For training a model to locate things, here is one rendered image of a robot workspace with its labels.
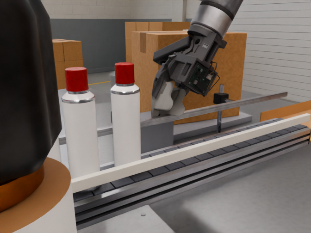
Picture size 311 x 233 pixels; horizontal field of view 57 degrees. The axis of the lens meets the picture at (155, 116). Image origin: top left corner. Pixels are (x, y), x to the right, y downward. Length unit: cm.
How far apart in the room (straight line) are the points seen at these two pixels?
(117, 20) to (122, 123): 666
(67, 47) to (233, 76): 329
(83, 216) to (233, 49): 66
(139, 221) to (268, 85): 459
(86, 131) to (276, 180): 42
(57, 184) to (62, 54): 387
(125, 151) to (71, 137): 11
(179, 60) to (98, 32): 630
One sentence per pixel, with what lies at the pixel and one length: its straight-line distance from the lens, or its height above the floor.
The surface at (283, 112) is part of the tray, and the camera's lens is 109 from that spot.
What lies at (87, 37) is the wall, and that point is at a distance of 671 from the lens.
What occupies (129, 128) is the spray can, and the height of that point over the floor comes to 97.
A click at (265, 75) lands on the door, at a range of 494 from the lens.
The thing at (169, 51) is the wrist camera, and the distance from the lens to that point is 63.
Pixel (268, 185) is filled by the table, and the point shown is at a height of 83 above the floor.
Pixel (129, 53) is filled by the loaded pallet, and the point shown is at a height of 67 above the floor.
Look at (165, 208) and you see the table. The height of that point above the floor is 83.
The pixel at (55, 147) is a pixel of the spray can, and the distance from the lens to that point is 46.
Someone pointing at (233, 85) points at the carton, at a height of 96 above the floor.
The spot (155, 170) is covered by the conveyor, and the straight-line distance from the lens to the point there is 56.
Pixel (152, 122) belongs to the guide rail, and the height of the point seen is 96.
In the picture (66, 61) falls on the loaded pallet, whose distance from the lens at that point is 406.
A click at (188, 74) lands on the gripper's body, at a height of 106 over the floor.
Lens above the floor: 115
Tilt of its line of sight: 19 degrees down
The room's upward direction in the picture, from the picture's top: straight up
